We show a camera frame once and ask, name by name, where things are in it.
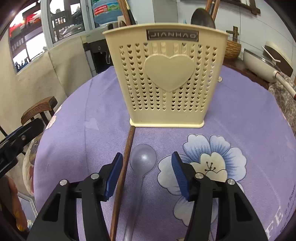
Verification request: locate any beige fabric cover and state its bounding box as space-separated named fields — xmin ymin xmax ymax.
xmin=0 ymin=35 xmax=93 ymax=144

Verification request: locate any metal spoon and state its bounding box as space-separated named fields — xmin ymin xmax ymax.
xmin=190 ymin=8 xmax=216 ymax=29

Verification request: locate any purple floral tablecloth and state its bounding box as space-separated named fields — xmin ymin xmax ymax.
xmin=33 ymin=66 xmax=296 ymax=241

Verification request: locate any cream pan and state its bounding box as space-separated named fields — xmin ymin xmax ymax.
xmin=243 ymin=50 xmax=296 ymax=100

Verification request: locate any cream pan lid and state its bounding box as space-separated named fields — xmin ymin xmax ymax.
xmin=261 ymin=41 xmax=294 ymax=75

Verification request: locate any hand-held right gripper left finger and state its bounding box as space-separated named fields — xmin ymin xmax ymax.
xmin=28 ymin=152 xmax=124 ymax=241

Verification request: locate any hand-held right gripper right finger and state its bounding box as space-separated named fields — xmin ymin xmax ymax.
xmin=171 ymin=151 xmax=270 ymax=241

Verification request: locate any woven basket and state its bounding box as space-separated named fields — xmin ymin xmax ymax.
xmin=224 ymin=39 xmax=242 ymax=61

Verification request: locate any cream perforated utensil holder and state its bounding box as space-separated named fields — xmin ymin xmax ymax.
xmin=102 ymin=22 xmax=229 ymax=128

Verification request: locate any brown floral cloth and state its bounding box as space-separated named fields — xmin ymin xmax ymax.
xmin=268 ymin=76 xmax=296 ymax=135

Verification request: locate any dark wooden chair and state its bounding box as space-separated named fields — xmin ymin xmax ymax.
xmin=21 ymin=97 xmax=58 ymax=130

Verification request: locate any person's left hand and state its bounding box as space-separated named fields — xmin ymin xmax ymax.
xmin=8 ymin=178 xmax=28 ymax=232

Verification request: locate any dark wooden wall shelf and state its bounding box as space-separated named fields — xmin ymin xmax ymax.
xmin=180 ymin=0 xmax=262 ymax=15

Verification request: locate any translucent plastic spoon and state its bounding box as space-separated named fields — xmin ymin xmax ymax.
xmin=122 ymin=144 xmax=157 ymax=241

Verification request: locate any black water dispenser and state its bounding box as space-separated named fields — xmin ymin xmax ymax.
xmin=82 ymin=21 xmax=116 ymax=77

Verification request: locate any black chopstick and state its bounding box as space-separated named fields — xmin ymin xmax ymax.
xmin=125 ymin=0 xmax=137 ymax=25

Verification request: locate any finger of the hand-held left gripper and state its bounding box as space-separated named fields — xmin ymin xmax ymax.
xmin=0 ymin=118 xmax=44 ymax=163

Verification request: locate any window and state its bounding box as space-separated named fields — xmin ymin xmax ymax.
xmin=8 ymin=0 xmax=88 ymax=75

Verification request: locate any blue water bottle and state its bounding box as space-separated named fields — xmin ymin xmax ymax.
xmin=92 ymin=0 xmax=126 ymax=26

